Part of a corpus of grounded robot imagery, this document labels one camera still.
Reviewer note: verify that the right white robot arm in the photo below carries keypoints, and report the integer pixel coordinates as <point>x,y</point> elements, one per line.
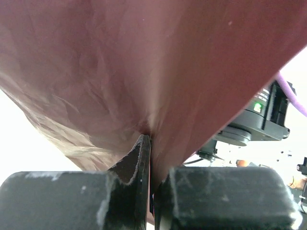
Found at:
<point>262,120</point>

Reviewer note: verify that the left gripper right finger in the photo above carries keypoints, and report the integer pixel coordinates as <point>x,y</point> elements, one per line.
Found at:
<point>224,198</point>

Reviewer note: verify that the red wrapping paper sheet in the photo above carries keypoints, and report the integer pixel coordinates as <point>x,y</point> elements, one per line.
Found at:
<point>92,76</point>

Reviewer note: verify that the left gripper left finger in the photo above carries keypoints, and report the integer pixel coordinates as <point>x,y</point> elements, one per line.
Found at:
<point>115,199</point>

